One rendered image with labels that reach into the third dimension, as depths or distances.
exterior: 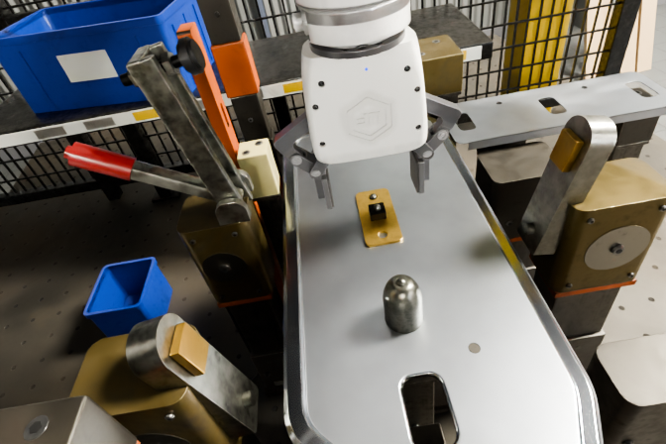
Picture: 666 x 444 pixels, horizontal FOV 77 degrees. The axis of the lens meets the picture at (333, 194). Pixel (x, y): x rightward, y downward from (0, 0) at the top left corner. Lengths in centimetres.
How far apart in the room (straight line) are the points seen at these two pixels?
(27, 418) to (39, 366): 66
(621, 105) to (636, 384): 38
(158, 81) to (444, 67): 42
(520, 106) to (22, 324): 96
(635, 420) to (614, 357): 4
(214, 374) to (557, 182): 32
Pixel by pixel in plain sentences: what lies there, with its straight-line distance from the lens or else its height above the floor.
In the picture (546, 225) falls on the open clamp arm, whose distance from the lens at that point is 43.
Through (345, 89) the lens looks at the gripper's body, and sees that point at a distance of 34.
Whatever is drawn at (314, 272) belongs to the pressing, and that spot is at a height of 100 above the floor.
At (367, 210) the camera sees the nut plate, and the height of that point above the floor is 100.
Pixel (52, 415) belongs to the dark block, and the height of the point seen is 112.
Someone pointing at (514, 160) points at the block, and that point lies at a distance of 57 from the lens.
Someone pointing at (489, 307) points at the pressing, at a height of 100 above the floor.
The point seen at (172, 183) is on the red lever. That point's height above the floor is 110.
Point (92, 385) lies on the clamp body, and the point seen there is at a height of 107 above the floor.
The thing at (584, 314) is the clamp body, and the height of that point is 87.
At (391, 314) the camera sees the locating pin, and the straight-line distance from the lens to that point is 35.
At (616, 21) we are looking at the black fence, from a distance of 116.
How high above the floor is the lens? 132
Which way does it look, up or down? 40 degrees down
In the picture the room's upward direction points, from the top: 11 degrees counter-clockwise
